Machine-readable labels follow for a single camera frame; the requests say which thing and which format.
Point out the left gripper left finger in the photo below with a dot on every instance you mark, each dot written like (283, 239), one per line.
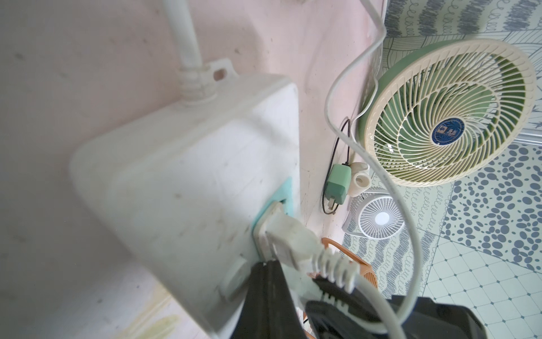
(268, 310)

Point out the right green cream desk fan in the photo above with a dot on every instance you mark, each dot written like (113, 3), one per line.
(448, 109)

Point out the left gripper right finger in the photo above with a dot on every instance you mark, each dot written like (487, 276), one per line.
(334, 313)

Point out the small white fan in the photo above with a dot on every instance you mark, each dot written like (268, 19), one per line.
(373, 215)

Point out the floral pink table mat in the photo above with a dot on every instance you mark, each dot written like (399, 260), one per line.
(72, 70)

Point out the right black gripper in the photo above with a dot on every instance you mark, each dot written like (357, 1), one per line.
(433, 320)

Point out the white plug of fan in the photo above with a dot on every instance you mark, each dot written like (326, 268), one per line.
(283, 238)

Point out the white fan handle knob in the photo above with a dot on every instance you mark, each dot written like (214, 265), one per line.
(360, 179)

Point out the green USB adapter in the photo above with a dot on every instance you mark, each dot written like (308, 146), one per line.
(337, 185)

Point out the white power strip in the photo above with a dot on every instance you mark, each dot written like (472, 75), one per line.
(184, 186)

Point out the orange small fan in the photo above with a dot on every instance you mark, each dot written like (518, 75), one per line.
(365, 269)

